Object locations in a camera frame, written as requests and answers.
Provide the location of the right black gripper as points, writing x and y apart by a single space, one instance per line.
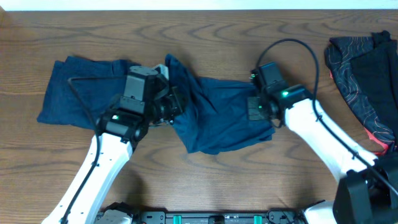
253 115

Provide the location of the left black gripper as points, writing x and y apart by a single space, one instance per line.
176 98

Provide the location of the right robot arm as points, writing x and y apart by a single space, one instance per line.
367 184

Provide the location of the black patterned garment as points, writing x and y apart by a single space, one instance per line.
364 70

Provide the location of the folded navy blue shorts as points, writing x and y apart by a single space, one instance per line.
96 84

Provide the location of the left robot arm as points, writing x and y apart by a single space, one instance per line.
148 100

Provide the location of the navy blue denim shorts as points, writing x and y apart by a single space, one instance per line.
216 115

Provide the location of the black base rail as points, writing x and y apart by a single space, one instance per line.
270 217

